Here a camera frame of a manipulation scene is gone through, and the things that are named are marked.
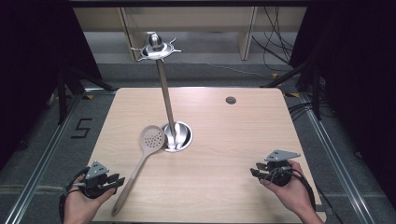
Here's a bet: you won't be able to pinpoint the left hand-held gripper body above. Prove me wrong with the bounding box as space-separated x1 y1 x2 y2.
81 161 110 200

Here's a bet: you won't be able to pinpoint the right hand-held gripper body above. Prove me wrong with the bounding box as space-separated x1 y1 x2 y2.
264 149 302 188

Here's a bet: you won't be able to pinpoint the beige slotted spoon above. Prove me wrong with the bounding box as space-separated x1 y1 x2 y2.
111 124 166 217

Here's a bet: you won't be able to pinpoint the stainless steel utensil rack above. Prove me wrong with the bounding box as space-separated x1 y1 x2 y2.
130 32 193 153

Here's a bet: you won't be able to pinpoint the person's right hand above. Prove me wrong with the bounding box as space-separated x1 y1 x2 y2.
261 159 316 216

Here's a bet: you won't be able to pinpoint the person's left hand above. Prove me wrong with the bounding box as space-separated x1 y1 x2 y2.
64 176 117 224

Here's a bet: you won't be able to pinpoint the black metal stand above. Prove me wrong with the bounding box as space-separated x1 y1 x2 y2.
260 58 323 121
55 65 117 126

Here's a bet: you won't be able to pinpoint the dark curtain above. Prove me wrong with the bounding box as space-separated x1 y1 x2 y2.
289 0 396 190
0 0 103 171

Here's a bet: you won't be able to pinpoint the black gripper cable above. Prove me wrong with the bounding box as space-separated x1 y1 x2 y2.
289 169 318 212
58 166 92 224

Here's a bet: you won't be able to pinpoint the aluminium floor rail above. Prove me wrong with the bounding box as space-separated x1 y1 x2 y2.
3 89 86 224
298 92 372 224

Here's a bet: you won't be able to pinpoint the black floor cables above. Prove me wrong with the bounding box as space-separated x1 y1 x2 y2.
288 100 331 123

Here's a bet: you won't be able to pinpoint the black hanging cables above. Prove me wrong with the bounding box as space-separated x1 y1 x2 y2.
251 7 297 67

